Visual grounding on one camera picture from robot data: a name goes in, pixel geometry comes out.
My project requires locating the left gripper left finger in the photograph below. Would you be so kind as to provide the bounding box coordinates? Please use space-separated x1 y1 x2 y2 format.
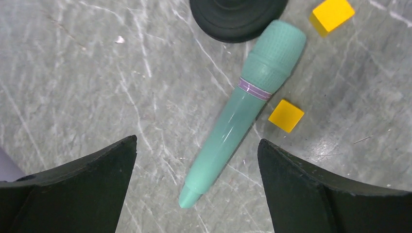
0 135 137 233

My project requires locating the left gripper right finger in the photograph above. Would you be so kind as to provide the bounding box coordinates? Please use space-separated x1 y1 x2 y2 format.
257 139 412 233

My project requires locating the teal microphone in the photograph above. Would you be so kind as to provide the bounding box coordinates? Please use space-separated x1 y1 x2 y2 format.
178 20 307 208

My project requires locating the round-base mic stand front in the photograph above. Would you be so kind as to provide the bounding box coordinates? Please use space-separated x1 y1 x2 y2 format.
189 0 288 43

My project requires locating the yellow cube near teal mic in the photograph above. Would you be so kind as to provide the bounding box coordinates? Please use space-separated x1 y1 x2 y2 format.
268 99 305 133

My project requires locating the yellow cube near centre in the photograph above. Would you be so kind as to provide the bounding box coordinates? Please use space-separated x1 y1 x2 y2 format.
309 0 355 37

